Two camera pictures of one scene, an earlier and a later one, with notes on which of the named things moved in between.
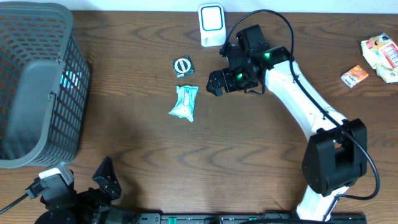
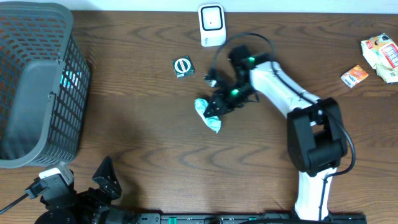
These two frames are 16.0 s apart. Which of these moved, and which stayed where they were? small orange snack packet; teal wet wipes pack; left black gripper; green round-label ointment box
Moved: teal wet wipes pack
Stayed: small orange snack packet; green round-label ointment box; left black gripper
